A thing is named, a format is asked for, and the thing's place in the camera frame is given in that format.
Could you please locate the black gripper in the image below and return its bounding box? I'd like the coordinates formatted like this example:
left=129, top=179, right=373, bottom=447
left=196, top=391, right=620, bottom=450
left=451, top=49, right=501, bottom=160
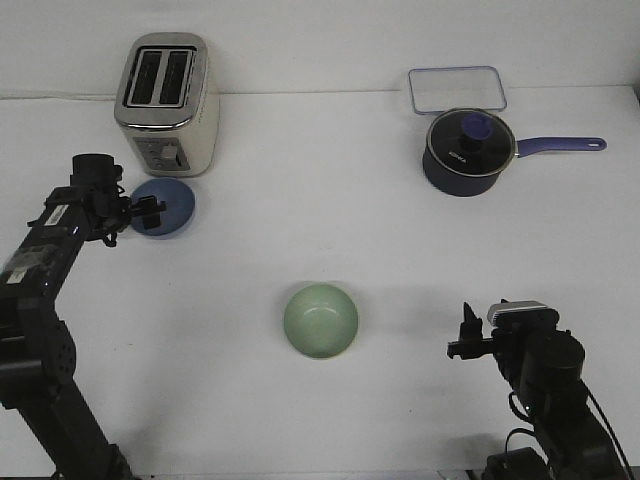
left=70, top=153, right=166, bottom=245
left=446, top=302, right=530, bottom=380

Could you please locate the blue bowl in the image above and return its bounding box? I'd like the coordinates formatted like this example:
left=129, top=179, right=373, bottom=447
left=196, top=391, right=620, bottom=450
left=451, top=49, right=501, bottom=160
left=131, top=178, right=195, bottom=238

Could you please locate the green bowl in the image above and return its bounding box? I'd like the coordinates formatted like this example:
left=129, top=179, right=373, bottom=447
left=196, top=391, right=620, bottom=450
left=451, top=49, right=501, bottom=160
left=283, top=283, right=359, bottom=360

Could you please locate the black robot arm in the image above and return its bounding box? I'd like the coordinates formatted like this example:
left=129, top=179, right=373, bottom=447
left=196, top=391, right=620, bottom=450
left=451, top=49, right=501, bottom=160
left=1, top=153, right=165, bottom=479
left=447, top=300, right=634, bottom=479

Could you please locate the silver two-slot toaster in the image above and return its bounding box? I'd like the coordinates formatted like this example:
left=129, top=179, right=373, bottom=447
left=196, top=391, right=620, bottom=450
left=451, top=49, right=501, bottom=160
left=114, top=32, right=220, bottom=177

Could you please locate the dark blue saucepan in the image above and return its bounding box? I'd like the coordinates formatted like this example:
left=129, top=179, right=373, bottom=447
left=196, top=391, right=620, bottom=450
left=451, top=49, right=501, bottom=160
left=422, top=137, right=607, bottom=197

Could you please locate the glass saucepan lid blue knob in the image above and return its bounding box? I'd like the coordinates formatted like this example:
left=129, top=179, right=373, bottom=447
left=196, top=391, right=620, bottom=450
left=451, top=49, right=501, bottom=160
left=426, top=108, right=516, bottom=178

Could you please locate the clear container blue-rimmed lid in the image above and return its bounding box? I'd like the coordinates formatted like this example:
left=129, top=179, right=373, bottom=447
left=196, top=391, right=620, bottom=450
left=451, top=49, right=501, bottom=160
left=408, top=65, right=508, bottom=115

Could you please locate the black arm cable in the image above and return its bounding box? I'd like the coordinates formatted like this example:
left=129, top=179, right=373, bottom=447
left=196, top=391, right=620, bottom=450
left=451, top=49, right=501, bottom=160
left=502, top=384, right=634, bottom=480

